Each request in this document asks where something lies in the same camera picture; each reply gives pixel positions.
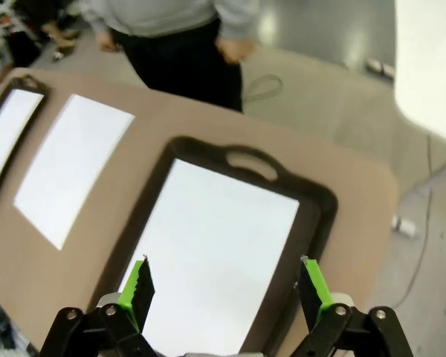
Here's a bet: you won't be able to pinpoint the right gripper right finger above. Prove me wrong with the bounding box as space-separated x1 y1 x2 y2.
297 254 414 357

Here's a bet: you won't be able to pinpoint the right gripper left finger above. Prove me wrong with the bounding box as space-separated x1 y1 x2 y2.
40 255 158 357

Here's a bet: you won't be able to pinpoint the white A4 paper sheets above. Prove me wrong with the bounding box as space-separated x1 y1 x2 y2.
117 158 301 357
0 88 45 191

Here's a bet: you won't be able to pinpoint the white A4 paper stack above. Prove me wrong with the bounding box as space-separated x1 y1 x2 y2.
13 93 136 251

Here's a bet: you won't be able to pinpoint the person's left hand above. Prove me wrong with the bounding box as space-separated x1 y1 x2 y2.
216 35 256 64

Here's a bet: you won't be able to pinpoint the person's right hand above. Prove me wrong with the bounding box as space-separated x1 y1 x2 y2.
96 29 122 53

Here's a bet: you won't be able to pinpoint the white power strip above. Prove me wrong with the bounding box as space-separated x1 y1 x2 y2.
366 59 397 78
391 214 418 239

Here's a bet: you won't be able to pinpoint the person in grey hoodie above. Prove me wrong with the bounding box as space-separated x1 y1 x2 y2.
77 0 261 115

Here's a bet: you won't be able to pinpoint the white rounded table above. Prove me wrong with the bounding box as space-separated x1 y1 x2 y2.
392 0 446 144

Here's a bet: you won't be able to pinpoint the black bag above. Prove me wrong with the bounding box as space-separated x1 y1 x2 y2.
5 31 48 70

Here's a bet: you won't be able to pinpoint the thin grey floor cable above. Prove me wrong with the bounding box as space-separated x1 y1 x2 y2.
386 133 433 309

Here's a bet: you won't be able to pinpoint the grey looped floor cable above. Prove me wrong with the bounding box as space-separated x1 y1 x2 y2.
243 73 284 102

